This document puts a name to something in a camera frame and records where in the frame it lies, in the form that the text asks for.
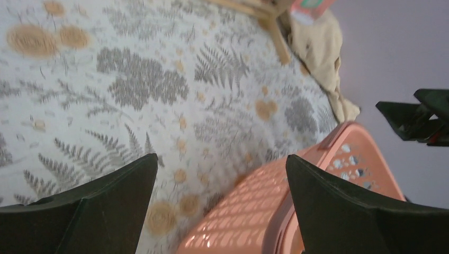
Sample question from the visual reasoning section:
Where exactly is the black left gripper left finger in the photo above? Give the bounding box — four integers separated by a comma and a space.
1, 153, 158, 253

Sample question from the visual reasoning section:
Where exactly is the wooden clothes rack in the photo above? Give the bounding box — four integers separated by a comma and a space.
208, 0, 294, 65

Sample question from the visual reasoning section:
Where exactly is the pink laundry basket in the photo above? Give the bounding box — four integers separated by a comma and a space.
177, 122, 405, 254

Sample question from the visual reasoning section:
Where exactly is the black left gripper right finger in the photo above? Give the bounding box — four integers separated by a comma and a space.
286, 155, 448, 253

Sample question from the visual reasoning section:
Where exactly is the floral patterned mat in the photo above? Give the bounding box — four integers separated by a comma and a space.
1, 1, 337, 253

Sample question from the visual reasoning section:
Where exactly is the beige cloth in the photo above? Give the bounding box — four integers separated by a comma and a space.
288, 10, 361, 122

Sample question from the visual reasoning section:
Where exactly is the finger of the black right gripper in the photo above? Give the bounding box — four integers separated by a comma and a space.
376, 88, 448, 147

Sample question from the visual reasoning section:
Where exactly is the pink patterned sock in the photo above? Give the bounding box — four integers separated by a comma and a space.
290, 0, 335, 25

